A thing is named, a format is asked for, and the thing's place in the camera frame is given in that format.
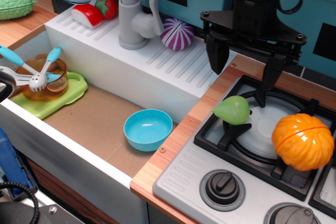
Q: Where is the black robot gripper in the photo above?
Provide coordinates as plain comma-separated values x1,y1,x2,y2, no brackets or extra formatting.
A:
200,0,307,90

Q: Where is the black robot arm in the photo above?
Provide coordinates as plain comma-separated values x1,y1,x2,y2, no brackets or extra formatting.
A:
200,0,307,90

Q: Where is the green plastic pear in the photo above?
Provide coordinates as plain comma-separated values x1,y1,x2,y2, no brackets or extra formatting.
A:
211,95,250,125

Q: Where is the blue plastic bowl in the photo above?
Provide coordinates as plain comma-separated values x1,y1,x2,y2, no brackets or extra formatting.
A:
123,109,173,152

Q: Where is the purple striped toy onion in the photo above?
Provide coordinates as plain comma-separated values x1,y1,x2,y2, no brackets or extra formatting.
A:
160,17,194,51

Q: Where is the black stove burner grate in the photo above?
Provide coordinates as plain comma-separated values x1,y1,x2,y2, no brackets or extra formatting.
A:
194,76,335,201

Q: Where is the grey toy stove top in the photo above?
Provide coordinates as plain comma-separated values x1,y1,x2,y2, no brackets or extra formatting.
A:
153,76,335,223

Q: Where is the orange plastic pumpkin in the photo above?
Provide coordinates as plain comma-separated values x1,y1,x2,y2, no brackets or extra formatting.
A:
271,113,335,172

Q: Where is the white toy sink basin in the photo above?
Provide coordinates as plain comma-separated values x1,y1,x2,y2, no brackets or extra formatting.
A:
1,11,217,223

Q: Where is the grey toy faucet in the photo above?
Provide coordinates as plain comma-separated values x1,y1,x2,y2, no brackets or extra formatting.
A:
119,0,164,50

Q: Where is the left black stove knob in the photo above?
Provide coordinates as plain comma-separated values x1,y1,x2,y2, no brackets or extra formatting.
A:
199,169,246,212

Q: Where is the red toy strawberry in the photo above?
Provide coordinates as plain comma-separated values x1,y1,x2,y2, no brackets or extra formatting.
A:
94,0,118,19

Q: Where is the right grey stove knob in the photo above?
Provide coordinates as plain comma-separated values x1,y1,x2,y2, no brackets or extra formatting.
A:
263,202,321,224

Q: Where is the red white toy sushi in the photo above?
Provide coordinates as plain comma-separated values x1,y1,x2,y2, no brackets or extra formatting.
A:
71,4,103,29

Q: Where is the green plastic cutting board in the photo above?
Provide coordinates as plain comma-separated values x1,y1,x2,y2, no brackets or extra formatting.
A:
10,71,89,120

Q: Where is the orange transparent measuring cup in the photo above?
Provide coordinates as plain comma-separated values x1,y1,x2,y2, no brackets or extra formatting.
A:
16,55,69,102

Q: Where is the green toy bitter gourd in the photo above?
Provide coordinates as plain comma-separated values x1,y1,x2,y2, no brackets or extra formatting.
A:
1,0,37,20

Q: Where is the blue handled slotted spoon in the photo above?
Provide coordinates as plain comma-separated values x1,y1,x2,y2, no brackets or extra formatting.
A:
29,47,61,92

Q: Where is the blue handled white utensil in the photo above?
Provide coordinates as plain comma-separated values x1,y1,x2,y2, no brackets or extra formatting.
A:
0,45,61,87

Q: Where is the black braided cable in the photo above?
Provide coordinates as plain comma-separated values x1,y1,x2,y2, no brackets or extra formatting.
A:
0,181,40,224

